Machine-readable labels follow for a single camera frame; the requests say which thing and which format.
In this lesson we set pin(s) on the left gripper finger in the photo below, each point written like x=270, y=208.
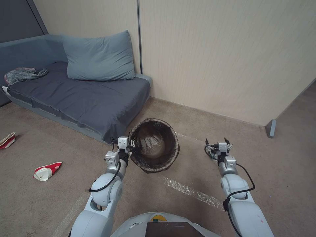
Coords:
x=132, y=145
x=113, y=140

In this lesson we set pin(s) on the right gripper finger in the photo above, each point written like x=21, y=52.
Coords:
x=229, y=145
x=210, y=146

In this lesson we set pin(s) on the round brown trash bin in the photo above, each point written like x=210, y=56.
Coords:
x=158, y=161

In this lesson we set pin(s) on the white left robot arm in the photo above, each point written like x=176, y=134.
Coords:
x=108, y=187

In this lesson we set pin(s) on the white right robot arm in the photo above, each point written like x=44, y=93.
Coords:
x=234, y=185

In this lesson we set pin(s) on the grey partition foot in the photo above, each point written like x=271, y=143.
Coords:
x=271, y=129

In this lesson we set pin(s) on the clear tape strip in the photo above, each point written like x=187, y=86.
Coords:
x=190, y=191

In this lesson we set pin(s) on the dark grey bed sheet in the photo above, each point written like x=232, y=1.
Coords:
x=81, y=98

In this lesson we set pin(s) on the white robot front shell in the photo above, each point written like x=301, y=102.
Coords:
x=138, y=224

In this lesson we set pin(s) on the crushed red white paper cup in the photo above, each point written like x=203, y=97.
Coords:
x=7, y=142
x=48, y=170

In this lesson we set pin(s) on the blue pillow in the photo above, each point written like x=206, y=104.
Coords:
x=98, y=59

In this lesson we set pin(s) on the crumpled grey plastic bag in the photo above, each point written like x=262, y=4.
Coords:
x=19, y=75

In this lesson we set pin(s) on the small white cloth piece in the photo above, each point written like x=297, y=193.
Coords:
x=5, y=90

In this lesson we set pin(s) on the blue sofa bed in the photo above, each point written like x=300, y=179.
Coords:
x=24, y=51

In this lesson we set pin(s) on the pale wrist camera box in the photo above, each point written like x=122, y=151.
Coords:
x=223, y=146
x=123, y=142

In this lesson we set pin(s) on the black vertical wall strip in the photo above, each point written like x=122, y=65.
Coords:
x=140, y=34

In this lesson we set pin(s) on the dark grey wall panel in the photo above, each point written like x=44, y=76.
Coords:
x=17, y=17

